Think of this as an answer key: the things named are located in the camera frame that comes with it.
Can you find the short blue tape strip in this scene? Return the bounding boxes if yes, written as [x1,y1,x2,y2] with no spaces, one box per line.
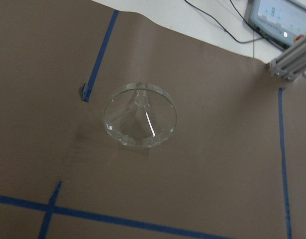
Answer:
[38,181,62,239]

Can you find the clear glass funnel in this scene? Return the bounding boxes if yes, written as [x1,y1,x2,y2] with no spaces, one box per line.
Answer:
[102,82,178,148]

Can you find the blue tape strip upper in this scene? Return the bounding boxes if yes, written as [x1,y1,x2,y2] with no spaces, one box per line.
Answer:
[81,9,119,102]

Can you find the brown table mat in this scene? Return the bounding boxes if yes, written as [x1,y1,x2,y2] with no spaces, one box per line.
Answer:
[0,0,306,239]

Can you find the blue tape strip right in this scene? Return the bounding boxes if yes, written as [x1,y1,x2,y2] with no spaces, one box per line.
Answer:
[278,88,293,239]

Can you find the aluminium frame profile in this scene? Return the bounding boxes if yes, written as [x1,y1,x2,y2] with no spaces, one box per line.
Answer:
[266,36,306,81]

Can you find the black cable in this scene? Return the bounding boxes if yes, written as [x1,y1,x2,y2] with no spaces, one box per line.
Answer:
[184,0,264,44]

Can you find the teach pendant screen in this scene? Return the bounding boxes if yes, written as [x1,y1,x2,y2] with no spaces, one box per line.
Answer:
[244,0,306,50]

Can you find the long blue tape strip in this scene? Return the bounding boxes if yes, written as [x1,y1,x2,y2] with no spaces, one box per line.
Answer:
[0,195,224,239]

